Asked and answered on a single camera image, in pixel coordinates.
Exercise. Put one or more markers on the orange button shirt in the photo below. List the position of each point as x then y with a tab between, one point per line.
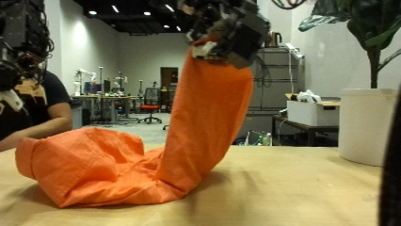
200	125

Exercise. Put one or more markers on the copper kettle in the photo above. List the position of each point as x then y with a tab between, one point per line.
276	40

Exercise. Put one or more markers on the tall grey filing cabinet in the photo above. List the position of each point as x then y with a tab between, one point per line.
276	88

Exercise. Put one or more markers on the person in dark t-shirt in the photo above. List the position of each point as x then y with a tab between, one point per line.
56	91

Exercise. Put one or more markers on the brown door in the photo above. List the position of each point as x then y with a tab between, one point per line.
167	78

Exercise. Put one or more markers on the white crumpled cloth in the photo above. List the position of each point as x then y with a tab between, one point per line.
308	96

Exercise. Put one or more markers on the low grey cabinet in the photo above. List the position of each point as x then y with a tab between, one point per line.
259	122

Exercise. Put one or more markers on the white storage box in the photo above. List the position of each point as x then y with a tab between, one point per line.
311	113

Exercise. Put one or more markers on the long wooden work desk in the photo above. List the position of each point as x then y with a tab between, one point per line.
104	98

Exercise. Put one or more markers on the green leafy plant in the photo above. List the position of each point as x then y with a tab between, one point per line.
372	19

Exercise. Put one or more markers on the orange mesh-back office chair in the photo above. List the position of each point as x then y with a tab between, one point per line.
151	107

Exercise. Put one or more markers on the black metal bench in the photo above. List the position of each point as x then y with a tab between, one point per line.
307	128

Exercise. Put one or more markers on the green bottle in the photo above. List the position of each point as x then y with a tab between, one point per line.
267	139

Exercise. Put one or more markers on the white round plant pot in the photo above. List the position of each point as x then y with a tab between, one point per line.
363	125

